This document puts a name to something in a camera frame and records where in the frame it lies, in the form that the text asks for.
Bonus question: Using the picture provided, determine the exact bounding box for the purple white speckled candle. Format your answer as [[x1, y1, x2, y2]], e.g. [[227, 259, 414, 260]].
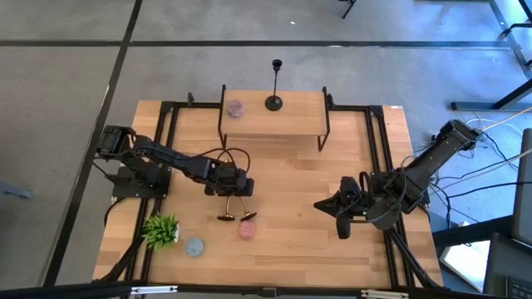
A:
[[225, 99, 246, 119]]

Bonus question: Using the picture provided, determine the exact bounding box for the black chair base leg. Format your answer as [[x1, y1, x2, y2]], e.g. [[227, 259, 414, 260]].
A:
[[337, 0, 359, 20]]

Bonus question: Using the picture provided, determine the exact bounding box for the grey floor object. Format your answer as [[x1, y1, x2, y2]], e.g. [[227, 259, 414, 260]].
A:
[[0, 180, 33, 200]]

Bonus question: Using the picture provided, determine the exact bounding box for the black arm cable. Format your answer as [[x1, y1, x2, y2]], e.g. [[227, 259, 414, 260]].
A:
[[198, 147, 252, 175], [357, 169, 375, 196]]

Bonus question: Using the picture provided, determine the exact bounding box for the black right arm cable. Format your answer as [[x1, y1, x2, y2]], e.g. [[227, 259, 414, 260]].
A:
[[357, 169, 375, 196]]

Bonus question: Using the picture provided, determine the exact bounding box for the black aluminium table frame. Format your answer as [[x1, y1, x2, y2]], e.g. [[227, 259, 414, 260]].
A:
[[91, 91, 446, 292]]

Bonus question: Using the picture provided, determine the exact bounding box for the white floor cable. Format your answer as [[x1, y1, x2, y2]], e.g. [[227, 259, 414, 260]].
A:
[[465, 105, 532, 145]]

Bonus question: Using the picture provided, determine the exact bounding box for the green plant in white pot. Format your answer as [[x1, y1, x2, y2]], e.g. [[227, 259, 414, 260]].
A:
[[140, 212, 181, 252]]

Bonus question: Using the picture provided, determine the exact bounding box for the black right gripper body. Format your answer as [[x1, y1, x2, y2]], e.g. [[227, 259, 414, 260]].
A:
[[331, 174, 377, 241]]

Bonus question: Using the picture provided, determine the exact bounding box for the grey desk leg frame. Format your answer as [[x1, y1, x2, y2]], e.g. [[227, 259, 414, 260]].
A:
[[451, 0, 532, 112]]

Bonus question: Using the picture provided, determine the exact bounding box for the pink red speckled candle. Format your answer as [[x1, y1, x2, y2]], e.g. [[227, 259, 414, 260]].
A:
[[237, 219, 258, 241]]

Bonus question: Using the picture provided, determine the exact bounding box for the black operator desk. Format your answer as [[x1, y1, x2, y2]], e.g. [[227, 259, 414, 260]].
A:
[[431, 213, 532, 299]]

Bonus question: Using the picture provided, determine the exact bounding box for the dark monitor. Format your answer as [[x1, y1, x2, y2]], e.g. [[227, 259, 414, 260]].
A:
[[510, 127, 532, 247]]

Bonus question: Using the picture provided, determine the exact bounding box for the black floor cable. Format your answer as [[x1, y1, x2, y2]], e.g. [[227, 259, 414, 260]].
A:
[[427, 180, 532, 228]]

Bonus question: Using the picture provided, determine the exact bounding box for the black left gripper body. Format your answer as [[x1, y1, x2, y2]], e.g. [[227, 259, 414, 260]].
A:
[[203, 160, 256, 199]]

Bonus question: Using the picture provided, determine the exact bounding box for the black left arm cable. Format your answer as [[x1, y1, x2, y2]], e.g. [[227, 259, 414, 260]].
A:
[[198, 147, 252, 175]]

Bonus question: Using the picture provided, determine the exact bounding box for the black keyboard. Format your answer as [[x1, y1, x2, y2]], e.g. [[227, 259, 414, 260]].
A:
[[505, 275, 532, 299]]

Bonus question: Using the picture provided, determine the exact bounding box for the wooden shelf with black legs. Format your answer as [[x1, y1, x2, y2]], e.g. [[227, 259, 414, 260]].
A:
[[217, 84, 333, 153]]

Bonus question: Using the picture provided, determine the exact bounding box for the black candlestick holder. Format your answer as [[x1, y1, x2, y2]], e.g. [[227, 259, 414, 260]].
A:
[[264, 58, 284, 112]]

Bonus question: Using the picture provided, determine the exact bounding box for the silver aluminium extrusion bar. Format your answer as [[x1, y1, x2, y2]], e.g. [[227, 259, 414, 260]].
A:
[[360, 288, 411, 299], [130, 285, 179, 297]]

